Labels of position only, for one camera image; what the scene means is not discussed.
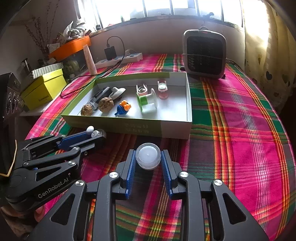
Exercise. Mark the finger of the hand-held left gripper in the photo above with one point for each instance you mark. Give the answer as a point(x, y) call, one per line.
point(74, 141)
point(90, 146)

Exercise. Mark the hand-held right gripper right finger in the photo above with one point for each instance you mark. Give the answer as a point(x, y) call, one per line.
point(167, 176)

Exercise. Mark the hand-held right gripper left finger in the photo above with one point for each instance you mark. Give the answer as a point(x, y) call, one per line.
point(130, 176)

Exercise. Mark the white base with ball pin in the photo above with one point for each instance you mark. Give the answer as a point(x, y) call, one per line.
point(94, 133)

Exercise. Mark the white round jar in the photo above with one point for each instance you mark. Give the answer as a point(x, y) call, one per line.
point(148, 156)

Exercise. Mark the carved brown walnut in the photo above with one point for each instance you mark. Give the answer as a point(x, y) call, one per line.
point(87, 110)
point(106, 104)

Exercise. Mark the green and white cardboard box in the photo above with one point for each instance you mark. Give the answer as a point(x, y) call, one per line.
point(138, 128)

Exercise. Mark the blue and orange toy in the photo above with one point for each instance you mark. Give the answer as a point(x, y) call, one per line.
point(122, 109)

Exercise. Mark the black and clear lighter device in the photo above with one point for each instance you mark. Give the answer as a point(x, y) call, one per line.
point(99, 97)

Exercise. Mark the white knob lid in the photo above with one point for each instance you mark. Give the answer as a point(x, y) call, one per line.
point(116, 92)

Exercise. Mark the green and white spool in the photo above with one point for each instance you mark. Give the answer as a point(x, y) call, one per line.
point(144, 100)

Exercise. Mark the long pink and white case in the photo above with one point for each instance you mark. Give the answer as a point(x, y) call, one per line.
point(138, 87)

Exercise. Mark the small pink and white clip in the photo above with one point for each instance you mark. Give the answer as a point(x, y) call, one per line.
point(162, 89)

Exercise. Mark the yellow cardboard box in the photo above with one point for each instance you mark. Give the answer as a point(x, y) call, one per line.
point(41, 92)

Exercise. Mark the dark brown box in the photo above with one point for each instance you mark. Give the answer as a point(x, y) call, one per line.
point(9, 115)

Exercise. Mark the green striped box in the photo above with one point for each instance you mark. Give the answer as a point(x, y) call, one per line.
point(46, 69)

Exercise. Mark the cream tube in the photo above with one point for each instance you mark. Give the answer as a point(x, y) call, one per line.
point(90, 62)

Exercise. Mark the dark glass jar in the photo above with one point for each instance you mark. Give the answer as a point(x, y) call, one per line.
point(26, 66)

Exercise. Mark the orange box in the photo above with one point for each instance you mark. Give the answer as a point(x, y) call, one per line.
point(69, 47)

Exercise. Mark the black charger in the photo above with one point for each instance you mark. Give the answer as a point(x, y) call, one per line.
point(110, 52)

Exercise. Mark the white power strip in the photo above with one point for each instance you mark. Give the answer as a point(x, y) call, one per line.
point(131, 57)

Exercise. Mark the dried branches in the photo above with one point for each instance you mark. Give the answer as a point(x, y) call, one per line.
point(37, 44)

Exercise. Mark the pale green plant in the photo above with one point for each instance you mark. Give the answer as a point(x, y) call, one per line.
point(76, 30)

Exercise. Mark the grey desktop heater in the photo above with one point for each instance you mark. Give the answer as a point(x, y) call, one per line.
point(203, 55)

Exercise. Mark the heart print curtain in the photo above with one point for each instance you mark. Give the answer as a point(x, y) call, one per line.
point(266, 58)

